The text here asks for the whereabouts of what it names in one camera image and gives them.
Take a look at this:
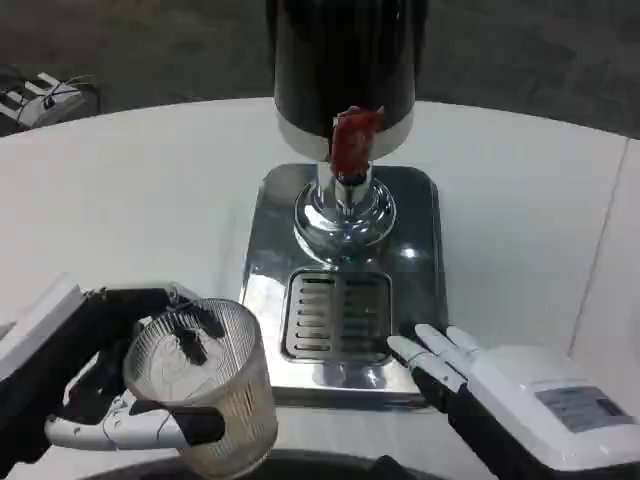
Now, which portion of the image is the steel drip tray base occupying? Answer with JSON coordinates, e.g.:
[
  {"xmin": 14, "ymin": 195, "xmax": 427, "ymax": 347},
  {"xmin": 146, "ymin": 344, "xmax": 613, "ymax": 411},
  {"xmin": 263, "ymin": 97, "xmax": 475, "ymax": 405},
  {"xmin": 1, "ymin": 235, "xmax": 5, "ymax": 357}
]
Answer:
[{"xmin": 238, "ymin": 163, "xmax": 452, "ymax": 409}]

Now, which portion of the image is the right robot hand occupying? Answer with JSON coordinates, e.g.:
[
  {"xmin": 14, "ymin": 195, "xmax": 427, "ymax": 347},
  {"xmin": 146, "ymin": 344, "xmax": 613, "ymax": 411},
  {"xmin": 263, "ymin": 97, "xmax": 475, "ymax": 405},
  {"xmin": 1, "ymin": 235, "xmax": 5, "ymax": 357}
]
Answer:
[{"xmin": 386, "ymin": 323, "xmax": 640, "ymax": 480}]

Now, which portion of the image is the white grey power strip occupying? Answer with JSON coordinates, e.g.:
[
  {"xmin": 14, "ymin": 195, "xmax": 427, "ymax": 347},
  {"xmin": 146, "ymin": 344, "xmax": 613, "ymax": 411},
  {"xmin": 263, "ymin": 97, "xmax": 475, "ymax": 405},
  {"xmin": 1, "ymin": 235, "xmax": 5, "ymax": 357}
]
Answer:
[{"xmin": 0, "ymin": 64, "xmax": 101, "ymax": 137}]

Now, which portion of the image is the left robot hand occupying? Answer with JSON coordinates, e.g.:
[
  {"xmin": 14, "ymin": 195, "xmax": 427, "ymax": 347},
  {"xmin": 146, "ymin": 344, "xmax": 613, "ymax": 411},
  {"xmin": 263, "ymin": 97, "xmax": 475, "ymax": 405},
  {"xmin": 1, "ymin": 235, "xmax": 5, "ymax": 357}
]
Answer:
[{"xmin": 0, "ymin": 272, "xmax": 226, "ymax": 467}]

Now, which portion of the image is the black drink dispenser chrome stand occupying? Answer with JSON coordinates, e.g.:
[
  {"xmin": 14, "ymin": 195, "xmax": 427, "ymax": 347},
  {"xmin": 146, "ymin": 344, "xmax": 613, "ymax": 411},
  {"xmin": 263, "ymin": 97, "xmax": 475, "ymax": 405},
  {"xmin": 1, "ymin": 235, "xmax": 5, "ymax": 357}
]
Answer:
[{"xmin": 264, "ymin": 0, "xmax": 426, "ymax": 264}]

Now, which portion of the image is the clear ribbed glass cup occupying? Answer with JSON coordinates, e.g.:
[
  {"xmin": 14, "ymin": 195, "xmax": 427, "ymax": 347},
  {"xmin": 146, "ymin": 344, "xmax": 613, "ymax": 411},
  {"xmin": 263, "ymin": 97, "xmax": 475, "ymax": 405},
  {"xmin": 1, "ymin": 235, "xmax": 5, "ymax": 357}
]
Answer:
[{"xmin": 122, "ymin": 297, "xmax": 279, "ymax": 477}]

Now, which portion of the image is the red tap handle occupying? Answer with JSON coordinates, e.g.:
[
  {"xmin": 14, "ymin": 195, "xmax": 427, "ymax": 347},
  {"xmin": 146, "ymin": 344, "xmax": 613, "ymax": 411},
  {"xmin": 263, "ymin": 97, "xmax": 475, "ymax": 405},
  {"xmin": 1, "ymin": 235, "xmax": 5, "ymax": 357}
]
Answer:
[{"xmin": 329, "ymin": 105, "xmax": 386, "ymax": 179}]

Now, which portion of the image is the slotted steel drip grid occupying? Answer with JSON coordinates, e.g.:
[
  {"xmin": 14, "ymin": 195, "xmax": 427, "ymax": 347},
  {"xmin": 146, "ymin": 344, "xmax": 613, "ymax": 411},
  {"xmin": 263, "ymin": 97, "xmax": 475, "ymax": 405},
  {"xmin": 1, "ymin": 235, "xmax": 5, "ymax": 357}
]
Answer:
[{"xmin": 280, "ymin": 269, "xmax": 394, "ymax": 363}]

